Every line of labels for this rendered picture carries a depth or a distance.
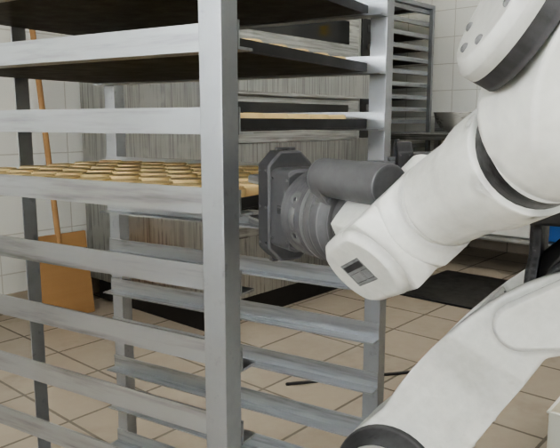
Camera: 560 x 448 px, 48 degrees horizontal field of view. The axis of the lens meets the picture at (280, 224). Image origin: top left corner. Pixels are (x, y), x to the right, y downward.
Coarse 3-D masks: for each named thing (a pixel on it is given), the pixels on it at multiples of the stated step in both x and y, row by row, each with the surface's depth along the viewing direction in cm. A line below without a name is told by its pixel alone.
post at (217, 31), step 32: (224, 0) 64; (224, 32) 64; (224, 64) 65; (224, 96) 65; (224, 128) 66; (224, 160) 66; (224, 192) 67; (224, 224) 67; (224, 256) 68; (224, 288) 68; (224, 320) 69; (224, 352) 70; (224, 384) 70; (224, 416) 71
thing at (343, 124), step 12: (252, 120) 75; (264, 120) 77; (276, 120) 80; (288, 120) 82; (300, 120) 85; (312, 120) 88; (324, 120) 91; (336, 120) 94; (348, 120) 98; (360, 120) 102
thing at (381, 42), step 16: (384, 32) 102; (384, 48) 102; (384, 80) 103; (384, 96) 103; (368, 144) 106; (384, 144) 104; (368, 160) 106; (384, 160) 105; (368, 304) 110; (384, 304) 110; (368, 320) 110; (384, 320) 111; (384, 336) 112; (368, 352) 111; (384, 352) 112; (368, 368) 111; (368, 400) 112
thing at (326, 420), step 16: (112, 368) 143; (128, 368) 142; (144, 368) 140; (160, 368) 137; (160, 384) 134; (176, 384) 134; (192, 384) 133; (256, 400) 125; (272, 400) 123; (288, 400) 121; (272, 416) 120; (288, 416) 120; (304, 416) 120; (320, 416) 118; (336, 416) 116; (352, 416) 114; (336, 432) 114
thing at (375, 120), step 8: (312, 112) 110; (320, 112) 109; (328, 112) 108; (336, 112) 108; (344, 112) 107; (352, 112) 106; (360, 112) 105; (368, 112) 105; (376, 112) 104; (384, 112) 103; (368, 120) 105; (376, 120) 104; (384, 120) 103; (368, 128) 105; (376, 128) 104; (384, 128) 104
